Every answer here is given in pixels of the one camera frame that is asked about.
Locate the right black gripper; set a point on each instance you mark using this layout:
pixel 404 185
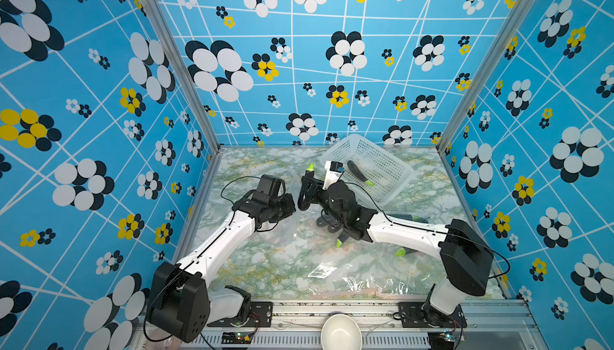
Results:
pixel 316 191

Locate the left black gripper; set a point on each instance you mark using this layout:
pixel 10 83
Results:
pixel 291 207

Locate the eggplant with green stem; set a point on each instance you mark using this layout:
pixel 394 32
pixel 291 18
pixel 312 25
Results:
pixel 401 252

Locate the clear pink-dotted zip bag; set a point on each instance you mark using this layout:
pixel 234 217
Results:
pixel 412 254

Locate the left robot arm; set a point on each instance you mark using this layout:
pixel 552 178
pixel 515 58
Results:
pixel 181 304

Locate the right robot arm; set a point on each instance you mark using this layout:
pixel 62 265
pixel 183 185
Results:
pixel 466 258

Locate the white plastic basket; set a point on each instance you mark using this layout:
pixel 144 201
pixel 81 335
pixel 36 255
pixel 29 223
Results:
pixel 389 174

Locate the white bowl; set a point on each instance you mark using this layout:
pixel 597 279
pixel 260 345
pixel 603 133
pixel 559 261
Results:
pixel 341 332

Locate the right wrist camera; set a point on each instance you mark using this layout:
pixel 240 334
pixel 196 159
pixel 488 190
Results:
pixel 334 171

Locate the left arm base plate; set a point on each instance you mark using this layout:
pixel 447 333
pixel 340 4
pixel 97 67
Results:
pixel 258 314

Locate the aluminium front rail frame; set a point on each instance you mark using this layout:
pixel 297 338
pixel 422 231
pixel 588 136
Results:
pixel 371 324

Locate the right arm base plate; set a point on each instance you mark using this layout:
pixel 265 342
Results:
pixel 414 315

